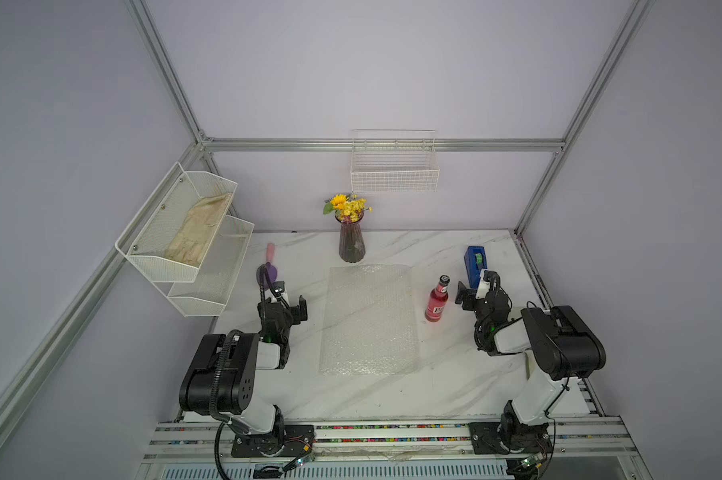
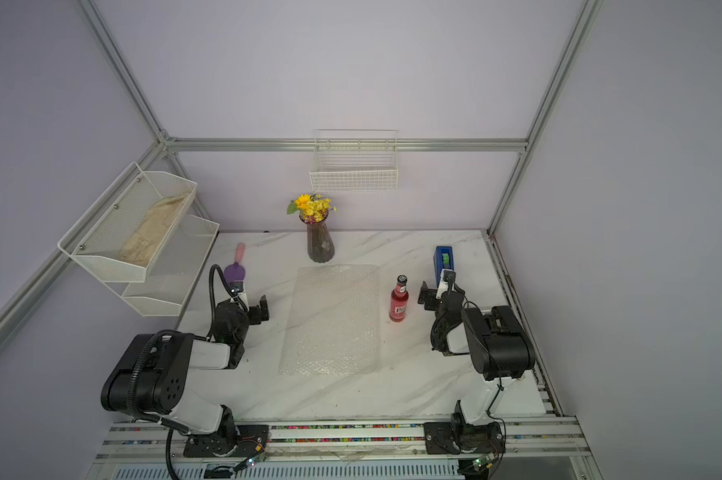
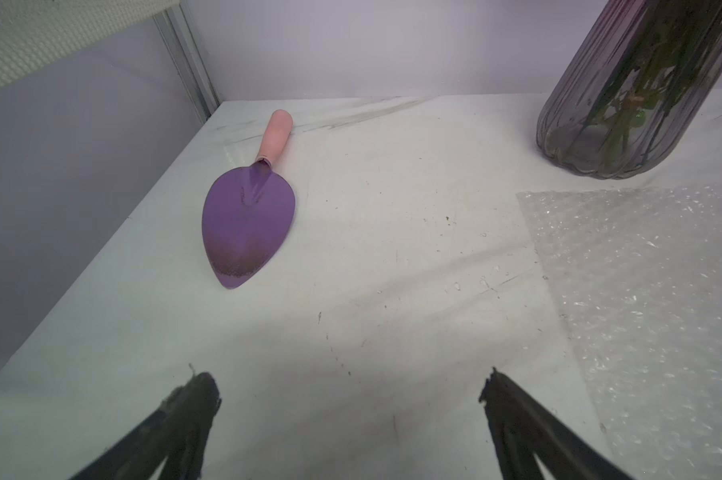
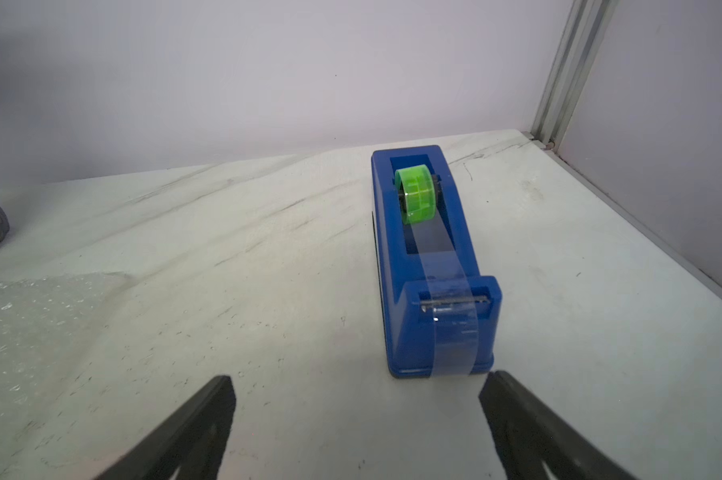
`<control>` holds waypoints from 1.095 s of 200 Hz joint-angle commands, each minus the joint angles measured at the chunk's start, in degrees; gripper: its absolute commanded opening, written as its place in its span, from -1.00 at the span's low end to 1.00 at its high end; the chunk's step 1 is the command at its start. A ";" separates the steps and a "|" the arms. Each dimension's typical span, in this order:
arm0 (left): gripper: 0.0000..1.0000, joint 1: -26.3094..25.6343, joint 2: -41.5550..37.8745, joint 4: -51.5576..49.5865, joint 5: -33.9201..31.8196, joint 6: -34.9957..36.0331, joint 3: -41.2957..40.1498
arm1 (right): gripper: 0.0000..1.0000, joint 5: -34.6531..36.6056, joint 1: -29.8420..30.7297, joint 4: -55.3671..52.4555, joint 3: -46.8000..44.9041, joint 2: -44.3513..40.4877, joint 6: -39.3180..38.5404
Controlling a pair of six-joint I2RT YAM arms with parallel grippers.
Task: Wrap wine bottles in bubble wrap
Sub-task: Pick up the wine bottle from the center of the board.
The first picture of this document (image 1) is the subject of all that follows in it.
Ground red glass bottle black cap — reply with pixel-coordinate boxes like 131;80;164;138
425;275;450;323

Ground clear bubble wrap sheet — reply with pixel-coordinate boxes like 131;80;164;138
319;264;420;376

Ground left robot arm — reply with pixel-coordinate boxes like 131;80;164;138
179;297;308;438

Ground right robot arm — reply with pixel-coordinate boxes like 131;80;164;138
455;269;606;451

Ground blue tape dispenser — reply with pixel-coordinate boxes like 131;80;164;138
463;246;488;289

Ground lower white mesh shelf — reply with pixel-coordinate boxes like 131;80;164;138
167;215;254;317

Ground white mesh shelf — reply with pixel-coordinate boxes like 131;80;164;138
167;215;254;317
115;163;238;283

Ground purple ribbed glass vase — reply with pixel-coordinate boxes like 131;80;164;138
338;216;366;264

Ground yellow artificial flowers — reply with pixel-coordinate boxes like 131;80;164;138
322;193;373;224

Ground beige cloth gloves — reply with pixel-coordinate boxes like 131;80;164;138
164;193;233;267

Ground upper white mesh shelf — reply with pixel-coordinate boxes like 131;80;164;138
115;163;238;283

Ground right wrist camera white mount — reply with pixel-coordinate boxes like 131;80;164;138
475;269;500;299

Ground purple trowel pink handle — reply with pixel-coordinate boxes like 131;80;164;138
256;243;278;291

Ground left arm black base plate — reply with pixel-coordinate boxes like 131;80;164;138
230;424;316;458

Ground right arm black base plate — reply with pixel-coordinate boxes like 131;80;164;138
468;422;553;455

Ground white wire wall basket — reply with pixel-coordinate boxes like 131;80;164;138
350;129;440;193

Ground aluminium front rail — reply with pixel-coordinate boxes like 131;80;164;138
135;416;652;479

